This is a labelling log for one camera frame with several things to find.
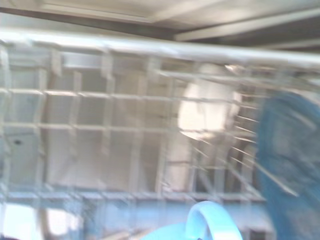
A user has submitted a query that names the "pale mug with grey base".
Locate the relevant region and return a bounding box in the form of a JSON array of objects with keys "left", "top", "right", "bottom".
[{"left": 144, "top": 200, "right": 244, "bottom": 240}]

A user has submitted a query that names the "blue mug with white rim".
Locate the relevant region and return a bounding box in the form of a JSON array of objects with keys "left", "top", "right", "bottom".
[{"left": 256, "top": 90, "right": 320, "bottom": 240}]

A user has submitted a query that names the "built-in dishwasher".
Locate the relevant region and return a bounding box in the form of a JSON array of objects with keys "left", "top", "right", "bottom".
[{"left": 0, "top": 0, "right": 320, "bottom": 51}]

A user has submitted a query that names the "wire dishwasher lower rack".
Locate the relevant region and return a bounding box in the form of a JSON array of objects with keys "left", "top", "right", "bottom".
[{"left": 0, "top": 26, "right": 320, "bottom": 240}]

